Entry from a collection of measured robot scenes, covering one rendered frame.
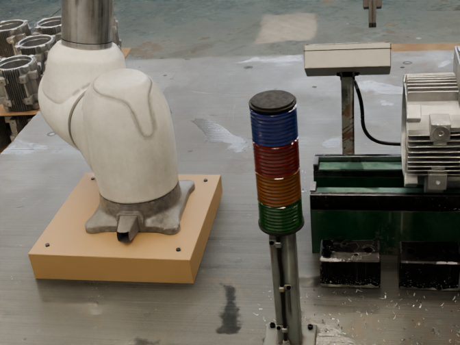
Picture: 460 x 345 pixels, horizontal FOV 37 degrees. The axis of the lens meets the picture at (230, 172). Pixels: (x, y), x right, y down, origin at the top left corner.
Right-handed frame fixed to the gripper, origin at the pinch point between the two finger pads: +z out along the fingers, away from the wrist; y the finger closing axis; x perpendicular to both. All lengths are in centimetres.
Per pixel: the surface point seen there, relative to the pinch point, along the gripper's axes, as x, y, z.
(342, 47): -3.5, -5.8, 8.8
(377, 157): -8.5, 0.9, 31.1
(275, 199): -50, -13, 41
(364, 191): -16.6, -1.5, 37.9
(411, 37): 299, 27, -76
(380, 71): 0.3, 1.7, 12.9
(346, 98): 3.0, -5.1, 17.8
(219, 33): 316, -100, -88
